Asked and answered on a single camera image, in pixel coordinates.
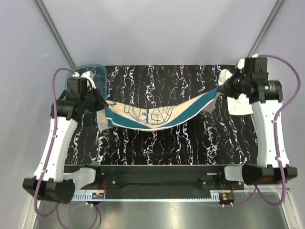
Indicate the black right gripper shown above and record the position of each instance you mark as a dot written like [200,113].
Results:
[226,88]

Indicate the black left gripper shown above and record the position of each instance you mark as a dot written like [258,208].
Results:
[102,104]

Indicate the teal beige Doraemon towel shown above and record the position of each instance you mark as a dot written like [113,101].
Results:
[154,119]

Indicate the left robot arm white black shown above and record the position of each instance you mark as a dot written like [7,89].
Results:
[49,182]

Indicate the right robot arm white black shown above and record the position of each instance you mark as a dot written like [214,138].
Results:
[265,97]

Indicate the white towel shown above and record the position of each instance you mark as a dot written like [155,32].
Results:
[239,106]

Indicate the teal transparent plastic bin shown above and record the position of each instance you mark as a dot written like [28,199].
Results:
[95,76]

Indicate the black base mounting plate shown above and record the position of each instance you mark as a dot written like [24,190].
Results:
[116,177]

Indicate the left small circuit board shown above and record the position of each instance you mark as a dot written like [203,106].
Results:
[98,195]

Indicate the small circuit board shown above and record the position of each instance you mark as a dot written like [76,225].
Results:
[227,196]
[98,195]

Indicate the right small circuit board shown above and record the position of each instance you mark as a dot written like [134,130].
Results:
[227,196]

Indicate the aluminium frame rail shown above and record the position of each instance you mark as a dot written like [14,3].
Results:
[139,193]

